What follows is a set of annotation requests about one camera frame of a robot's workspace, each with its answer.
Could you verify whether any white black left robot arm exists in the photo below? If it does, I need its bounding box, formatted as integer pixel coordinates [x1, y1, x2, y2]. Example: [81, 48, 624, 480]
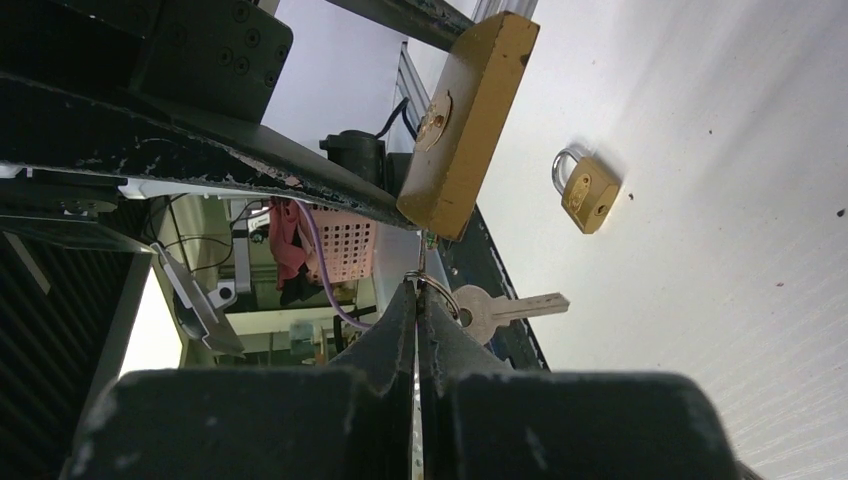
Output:
[1, 1, 404, 226]

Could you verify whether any red cloth in background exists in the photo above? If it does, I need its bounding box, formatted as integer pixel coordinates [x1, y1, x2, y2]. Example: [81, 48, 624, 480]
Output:
[269, 198, 312, 292]

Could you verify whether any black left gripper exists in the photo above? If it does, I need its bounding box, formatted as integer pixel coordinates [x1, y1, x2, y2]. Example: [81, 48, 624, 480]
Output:
[1, 1, 414, 230]

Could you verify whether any pink perforated basket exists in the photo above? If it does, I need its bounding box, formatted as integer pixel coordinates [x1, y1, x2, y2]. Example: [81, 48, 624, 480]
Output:
[306, 204, 377, 284]

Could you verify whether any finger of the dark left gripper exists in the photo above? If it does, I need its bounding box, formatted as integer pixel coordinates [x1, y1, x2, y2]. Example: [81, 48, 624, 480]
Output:
[328, 0, 474, 52]

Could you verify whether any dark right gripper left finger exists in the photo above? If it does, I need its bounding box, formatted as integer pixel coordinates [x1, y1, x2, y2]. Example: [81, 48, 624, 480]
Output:
[66, 281, 416, 479]

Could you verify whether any small brass padlock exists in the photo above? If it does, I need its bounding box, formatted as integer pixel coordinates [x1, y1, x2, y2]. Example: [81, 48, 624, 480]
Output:
[551, 144, 621, 235]

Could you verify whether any large brass padlock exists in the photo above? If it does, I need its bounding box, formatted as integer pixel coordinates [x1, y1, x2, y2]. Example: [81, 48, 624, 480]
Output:
[396, 11, 540, 241]

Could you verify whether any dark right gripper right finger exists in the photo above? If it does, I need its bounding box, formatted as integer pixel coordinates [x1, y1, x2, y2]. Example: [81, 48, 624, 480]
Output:
[417, 288, 739, 479]

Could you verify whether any silver key bunch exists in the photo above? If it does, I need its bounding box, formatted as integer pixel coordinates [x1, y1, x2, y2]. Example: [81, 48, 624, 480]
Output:
[404, 230, 570, 346]

